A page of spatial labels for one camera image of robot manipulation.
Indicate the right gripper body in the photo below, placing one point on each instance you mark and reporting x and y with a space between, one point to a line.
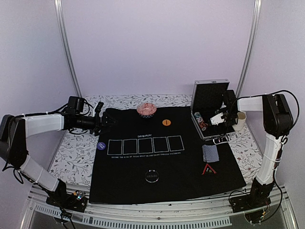
230 115

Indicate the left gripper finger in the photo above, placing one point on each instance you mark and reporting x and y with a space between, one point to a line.
107 119
101 130

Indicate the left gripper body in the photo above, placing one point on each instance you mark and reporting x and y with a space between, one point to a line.
87 124

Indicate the purple small blind button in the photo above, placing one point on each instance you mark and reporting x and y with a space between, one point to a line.
101 145

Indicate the blue playing card deck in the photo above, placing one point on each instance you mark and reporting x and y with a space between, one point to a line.
210 153

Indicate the orange big blind button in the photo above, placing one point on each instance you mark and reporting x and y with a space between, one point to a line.
166 122

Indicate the clear dealer button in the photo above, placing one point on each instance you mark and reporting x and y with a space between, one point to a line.
151 176

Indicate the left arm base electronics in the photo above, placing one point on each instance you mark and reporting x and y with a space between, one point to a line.
75 201

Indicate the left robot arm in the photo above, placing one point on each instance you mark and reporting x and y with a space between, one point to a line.
19 132

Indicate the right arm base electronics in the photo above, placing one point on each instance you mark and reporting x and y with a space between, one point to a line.
254 211

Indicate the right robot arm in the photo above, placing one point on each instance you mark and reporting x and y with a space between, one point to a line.
278 122

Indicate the cream ceramic mug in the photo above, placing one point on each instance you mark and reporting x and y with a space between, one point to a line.
240 121

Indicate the aluminium poker chip case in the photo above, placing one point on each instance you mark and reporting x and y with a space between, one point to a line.
208 100

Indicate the left poker chip row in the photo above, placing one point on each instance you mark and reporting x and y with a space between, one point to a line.
201 123

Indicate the patterned small bowl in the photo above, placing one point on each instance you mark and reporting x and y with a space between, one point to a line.
146 110

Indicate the red black triangle card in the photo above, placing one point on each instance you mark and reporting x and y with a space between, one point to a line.
208 170

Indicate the black poker mat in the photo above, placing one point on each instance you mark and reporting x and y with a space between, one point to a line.
136 145

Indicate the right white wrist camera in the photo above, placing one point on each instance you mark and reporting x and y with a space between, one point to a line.
217 119

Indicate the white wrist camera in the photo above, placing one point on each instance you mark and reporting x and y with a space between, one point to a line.
98 109
217 119

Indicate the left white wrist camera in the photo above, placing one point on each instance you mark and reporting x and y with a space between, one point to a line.
98 109

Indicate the front aluminium rail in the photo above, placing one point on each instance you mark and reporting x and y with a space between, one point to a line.
213 212

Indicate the right aluminium frame post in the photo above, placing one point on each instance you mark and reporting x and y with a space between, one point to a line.
250 46

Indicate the aluminium frame post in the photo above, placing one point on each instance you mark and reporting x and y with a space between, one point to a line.
250 46
66 47

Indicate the left aluminium frame post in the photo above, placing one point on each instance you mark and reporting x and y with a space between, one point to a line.
66 47

